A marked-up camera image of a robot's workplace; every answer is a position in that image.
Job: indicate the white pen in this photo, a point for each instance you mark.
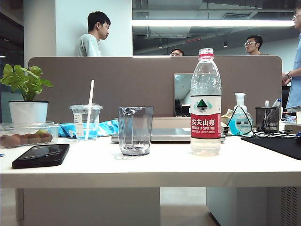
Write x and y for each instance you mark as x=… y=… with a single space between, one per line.
x=266 y=103

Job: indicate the clear plastic fruit container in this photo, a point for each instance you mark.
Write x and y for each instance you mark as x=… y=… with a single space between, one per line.
x=14 y=128

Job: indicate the white plant pot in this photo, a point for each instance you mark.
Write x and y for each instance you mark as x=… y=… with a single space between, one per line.
x=28 y=111

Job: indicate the man in grey t-shirt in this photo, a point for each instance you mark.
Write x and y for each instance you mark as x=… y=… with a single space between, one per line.
x=89 y=46

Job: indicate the clear lidded plastic cup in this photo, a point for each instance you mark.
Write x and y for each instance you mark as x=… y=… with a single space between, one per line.
x=81 y=122

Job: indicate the green fruit piece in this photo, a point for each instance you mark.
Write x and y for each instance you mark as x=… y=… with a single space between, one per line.
x=40 y=131

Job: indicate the green leafy plant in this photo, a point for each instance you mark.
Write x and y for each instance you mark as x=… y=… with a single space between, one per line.
x=26 y=80

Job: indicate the clear faceted glass mug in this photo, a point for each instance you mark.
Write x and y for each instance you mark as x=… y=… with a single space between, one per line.
x=135 y=131

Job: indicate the black smartphone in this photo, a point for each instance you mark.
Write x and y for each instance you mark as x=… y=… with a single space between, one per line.
x=40 y=155

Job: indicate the white vented cabinet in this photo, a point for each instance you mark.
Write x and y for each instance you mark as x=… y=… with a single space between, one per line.
x=247 y=204

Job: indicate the white ceiling light strip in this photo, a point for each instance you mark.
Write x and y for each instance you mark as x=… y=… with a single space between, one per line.
x=211 y=22

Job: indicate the yellow snack wrapper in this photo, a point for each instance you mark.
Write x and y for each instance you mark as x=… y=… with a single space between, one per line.
x=227 y=113

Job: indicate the silver laptop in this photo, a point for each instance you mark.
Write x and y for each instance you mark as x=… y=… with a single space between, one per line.
x=169 y=136

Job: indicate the blue white patterned cloth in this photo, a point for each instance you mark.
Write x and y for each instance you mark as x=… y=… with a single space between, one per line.
x=107 y=128

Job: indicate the white drinking straw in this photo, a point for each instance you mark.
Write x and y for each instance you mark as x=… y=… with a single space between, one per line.
x=91 y=94

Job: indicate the blue white marker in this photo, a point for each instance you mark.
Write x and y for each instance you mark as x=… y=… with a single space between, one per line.
x=277 y=102

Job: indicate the black mouse mat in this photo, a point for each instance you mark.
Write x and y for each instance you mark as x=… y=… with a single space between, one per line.
x=277 y=146

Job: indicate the man in dark shirt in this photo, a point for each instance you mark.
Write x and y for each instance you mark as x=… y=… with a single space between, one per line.
x=254 y=44

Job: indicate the black mesh pen holder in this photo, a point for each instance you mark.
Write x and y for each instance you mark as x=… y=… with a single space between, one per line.
x=268 y=120

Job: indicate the beige stapler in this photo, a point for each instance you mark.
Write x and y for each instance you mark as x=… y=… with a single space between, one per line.
x=225 y=128

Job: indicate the beige desk cabinet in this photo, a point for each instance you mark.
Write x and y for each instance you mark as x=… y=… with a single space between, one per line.
x=89 y=204

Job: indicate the man in blue shirt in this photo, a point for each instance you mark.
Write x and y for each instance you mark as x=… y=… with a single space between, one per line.
x=295 y=89

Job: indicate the seated man with glasses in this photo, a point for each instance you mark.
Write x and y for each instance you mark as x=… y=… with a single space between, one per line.
x=176 y=52

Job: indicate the brown desk partition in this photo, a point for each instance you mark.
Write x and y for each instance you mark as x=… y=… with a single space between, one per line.
x=129 y=82

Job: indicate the brown kiwi fruit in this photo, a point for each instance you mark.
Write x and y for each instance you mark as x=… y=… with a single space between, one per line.
x=33 y=138
x=9 y=141
x=22 y=139
x=46 y=137

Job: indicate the blue hand sanitizer pump bottle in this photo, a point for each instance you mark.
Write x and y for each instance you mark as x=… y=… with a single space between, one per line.
x=240 y=123

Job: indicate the red label mineral water bottle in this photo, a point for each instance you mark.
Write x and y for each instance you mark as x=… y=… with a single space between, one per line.
x=205 y=122

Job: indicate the beige flat box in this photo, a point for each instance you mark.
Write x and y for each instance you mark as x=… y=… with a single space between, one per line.
x=171 y=122

